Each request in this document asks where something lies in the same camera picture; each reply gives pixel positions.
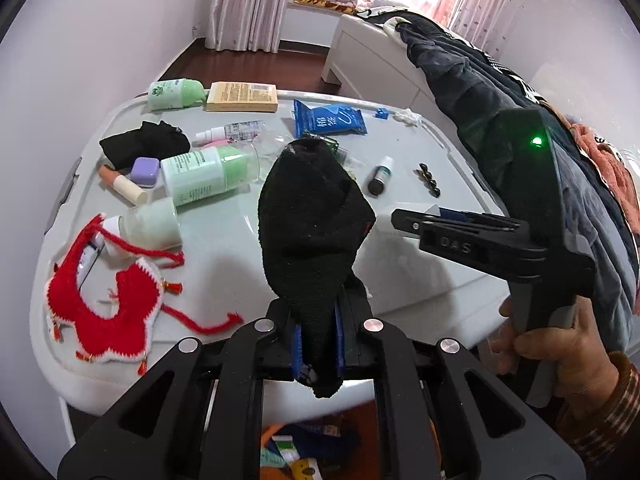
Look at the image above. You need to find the crumpled white tissue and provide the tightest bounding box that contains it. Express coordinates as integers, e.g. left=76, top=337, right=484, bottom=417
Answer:
left=394, top=108, right=421, bottom=127

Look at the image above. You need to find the green plush-cap bottle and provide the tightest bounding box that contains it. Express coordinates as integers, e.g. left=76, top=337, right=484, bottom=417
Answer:
left=148, top=78, right=206, bottom=112

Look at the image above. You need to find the light green lotion bottle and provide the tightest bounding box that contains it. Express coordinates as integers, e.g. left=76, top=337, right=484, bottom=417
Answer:
left=160, top=142, right=260, bottom=207

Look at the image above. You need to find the small blue toy brick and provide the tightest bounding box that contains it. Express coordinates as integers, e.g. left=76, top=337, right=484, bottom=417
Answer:
left=374, top=107, right=390, bottom=120

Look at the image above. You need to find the peach lip balm stick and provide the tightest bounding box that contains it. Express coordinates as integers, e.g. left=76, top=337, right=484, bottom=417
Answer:
left=98, top=165, right=149, bottom=206

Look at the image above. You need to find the left pink curtain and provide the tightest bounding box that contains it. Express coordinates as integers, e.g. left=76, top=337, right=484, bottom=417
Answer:
left=205, top=0, right=288, bottom=53

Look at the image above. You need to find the red crochet bib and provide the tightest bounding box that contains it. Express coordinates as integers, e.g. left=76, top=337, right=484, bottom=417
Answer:
left=44, top=212, right=245, bottom=377

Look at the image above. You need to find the dark green toner bottle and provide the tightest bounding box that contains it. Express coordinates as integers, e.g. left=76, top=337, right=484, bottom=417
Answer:
left=303, top=132, right=348, bottom=165

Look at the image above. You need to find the white bed frame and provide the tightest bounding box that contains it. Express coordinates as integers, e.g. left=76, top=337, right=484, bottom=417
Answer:
left=321, top=15, right=456, bottom=134

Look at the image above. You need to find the blue cotton swab packet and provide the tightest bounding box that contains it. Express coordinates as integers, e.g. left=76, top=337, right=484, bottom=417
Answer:
left=293, top=100, right=368, bottom=138

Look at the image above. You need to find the white green ointment tube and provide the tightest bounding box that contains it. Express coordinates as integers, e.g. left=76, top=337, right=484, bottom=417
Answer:
left=76, top=243, right=103, bottom=287

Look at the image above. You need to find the black white patterned bedsheet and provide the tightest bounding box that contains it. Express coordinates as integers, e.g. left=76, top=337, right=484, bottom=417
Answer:
left=359, top=6, right=639, bottom=174

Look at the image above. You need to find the clear spray bottle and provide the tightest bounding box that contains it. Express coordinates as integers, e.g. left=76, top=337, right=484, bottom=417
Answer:
left=194, top=120, right=266, bottom=146

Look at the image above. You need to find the small purple case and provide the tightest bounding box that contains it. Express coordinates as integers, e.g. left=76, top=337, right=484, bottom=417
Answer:
left=129, top=157, right=160, bottom=188

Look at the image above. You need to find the pale green cream jar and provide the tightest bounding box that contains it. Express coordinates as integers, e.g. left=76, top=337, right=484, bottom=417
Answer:
left=101, top=197, right=182, bottom=250

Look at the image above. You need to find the clear plastic cup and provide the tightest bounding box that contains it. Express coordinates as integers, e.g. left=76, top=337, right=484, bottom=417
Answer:
left=252, top=130, right=294, bottom=162

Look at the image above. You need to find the coral pink blanket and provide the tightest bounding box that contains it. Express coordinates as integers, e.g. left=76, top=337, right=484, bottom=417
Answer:
left=550, top=107, right=639, bottom=235

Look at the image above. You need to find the black sock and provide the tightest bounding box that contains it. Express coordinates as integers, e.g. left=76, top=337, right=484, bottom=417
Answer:
left=100, top=122, right=191, bottom=170
left=258, top=139, right=376, bottom=398

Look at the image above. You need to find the person's right hand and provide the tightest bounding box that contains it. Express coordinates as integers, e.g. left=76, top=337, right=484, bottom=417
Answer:
left=489, top=297, right=620, bottom=420

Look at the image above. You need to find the small dark dropper bottle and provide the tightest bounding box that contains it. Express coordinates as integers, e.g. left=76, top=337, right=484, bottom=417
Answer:
left=367, top=156, right=394, bottom=196

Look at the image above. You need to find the black bead hair clip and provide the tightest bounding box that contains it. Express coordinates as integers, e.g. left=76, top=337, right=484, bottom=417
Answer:
left=416, top=162, right=442, bottom=197

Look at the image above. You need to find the beige book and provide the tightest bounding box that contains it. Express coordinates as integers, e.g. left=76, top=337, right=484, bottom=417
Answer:
left=205, top=81, right=279, bottom=113

